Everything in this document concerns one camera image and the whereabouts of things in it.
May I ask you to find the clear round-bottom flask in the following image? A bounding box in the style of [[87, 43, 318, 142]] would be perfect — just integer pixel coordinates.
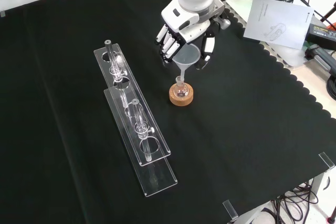
[[175, 76, 189, 98]]

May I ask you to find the black cable coil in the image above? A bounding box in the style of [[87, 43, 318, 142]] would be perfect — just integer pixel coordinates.
[[326, 74, 336, 97]]

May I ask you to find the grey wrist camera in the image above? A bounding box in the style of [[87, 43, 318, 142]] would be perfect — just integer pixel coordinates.
[[215, 15, 232, 30]]

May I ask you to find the grey table leg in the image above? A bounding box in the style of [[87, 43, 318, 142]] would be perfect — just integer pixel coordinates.
[[311, 170, 330, 205]]

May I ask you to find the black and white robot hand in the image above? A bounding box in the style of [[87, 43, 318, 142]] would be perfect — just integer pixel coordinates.
[[154, 0, 227, 70]]

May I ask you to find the black cable bundle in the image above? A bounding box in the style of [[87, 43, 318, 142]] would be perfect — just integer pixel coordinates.
[[271, 180, 320, 224]]

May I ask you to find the cork ring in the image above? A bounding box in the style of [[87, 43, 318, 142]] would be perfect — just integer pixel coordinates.
[[169, 82, 195, 106]]

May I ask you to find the translucent plastic funnel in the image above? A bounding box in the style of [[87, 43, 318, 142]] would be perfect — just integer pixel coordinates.
[[173, 44, 202, 84]]

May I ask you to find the clear acrylic funnel stand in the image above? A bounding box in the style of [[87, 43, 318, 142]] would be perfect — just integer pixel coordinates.
[[93, 39, 179, 198]]

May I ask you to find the white paper booklet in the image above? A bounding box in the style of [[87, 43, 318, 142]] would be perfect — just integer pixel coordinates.
[[243, 0, 314, 50]]

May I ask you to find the black table cloth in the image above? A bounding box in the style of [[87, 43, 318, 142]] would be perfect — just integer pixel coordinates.
[[0, 0, 336, 224]]

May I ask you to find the black tripod leg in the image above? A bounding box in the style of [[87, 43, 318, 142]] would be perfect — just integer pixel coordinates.
[[319, 1, 336, 23]]

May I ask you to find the black power adapter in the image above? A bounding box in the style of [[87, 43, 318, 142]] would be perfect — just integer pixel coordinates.
[[307, 22, 336, 45]]

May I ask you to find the grey black device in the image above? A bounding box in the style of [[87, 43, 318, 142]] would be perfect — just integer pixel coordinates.
[[306, 45, 336, 72]]

